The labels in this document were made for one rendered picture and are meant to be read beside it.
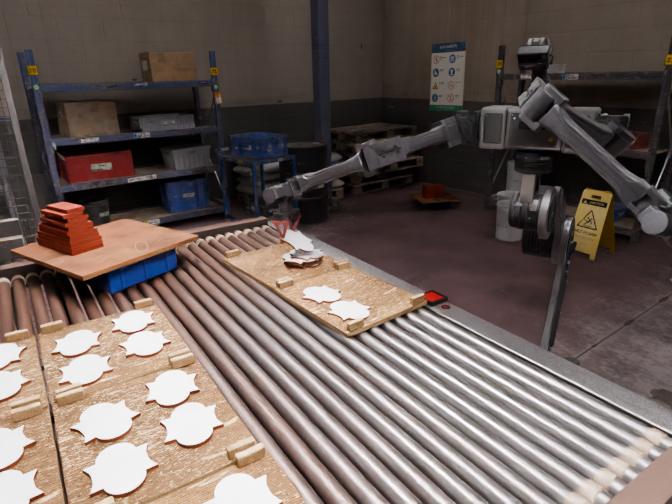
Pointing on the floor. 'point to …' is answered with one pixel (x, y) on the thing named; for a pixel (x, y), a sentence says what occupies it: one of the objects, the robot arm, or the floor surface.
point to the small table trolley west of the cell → (252, 178)
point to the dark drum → (317, 210)
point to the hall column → (322, 80)
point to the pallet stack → (349, 137)
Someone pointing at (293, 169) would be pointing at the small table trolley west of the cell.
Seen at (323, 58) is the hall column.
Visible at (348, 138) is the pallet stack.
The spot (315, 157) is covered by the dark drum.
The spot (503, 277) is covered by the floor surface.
